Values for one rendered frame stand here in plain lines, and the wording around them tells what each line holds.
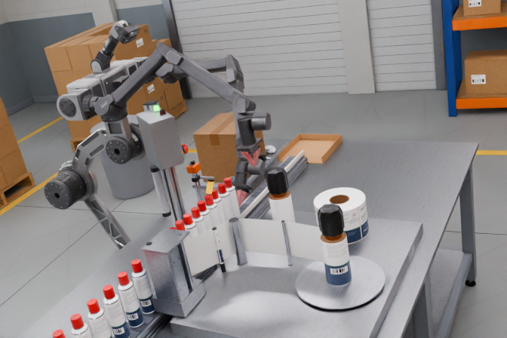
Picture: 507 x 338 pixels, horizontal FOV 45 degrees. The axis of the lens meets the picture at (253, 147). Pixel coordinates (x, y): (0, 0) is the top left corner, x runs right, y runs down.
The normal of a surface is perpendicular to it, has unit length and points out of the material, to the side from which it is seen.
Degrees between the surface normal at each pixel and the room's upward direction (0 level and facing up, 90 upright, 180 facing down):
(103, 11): 90
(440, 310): 0
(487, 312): 0
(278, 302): 0
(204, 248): 90
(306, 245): 90
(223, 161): 90
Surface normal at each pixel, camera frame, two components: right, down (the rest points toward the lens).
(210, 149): -0.40, 0.40
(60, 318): -0.17, -0.91
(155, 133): 0.46, 0.26
